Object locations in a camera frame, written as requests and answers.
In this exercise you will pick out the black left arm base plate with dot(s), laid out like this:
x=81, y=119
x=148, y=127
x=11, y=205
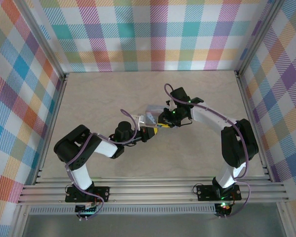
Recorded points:
x=102, y=193

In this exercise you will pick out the small black controller board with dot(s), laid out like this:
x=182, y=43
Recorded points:
x=224, y=207

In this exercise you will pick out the aluminium frame rail with bases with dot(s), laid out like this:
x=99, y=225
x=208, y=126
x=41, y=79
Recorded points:
x=153, y=191

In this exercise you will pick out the aluminium side rail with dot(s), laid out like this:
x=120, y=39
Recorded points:
x=254, y=123
x=51, y=128

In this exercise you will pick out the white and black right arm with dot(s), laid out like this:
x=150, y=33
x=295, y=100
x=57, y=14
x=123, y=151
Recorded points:
x=234, y=145

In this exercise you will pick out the aluminium frame post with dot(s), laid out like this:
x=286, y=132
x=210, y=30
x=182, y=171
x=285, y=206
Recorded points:
x=259, y=37
x=39, y=37

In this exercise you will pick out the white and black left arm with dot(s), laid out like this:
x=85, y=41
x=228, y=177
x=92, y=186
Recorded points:
x=84, y=148

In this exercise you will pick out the green circuit board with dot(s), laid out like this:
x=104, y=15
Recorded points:
x=87, y=209

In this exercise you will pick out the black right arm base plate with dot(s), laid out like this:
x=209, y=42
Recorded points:
x=204, y=192

